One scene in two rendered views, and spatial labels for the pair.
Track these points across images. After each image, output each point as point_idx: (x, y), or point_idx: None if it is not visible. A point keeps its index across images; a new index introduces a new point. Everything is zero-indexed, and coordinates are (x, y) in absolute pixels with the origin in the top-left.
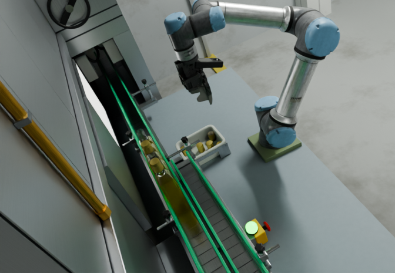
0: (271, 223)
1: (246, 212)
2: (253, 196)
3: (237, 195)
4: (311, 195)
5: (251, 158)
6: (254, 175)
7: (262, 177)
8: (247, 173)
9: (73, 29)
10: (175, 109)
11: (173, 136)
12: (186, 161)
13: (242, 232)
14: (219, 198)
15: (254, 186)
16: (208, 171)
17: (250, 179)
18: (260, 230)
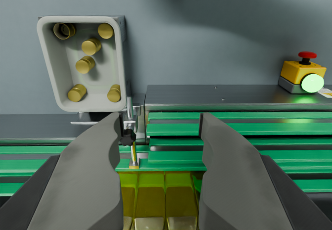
0: (292, 41)
1: (250, 60)
2: (236, 36)
3: (216, 57)
4: None
5: None
6: (203, 7)
7: None
8: (190, 16)
9: None
10: None
11: (12, 88)
12: (138, 119)
13: (326, 106)
14: (252, 106)
15: (222, 22)
16: (139, 70)
17: (204, 20)
18: (319, 72)
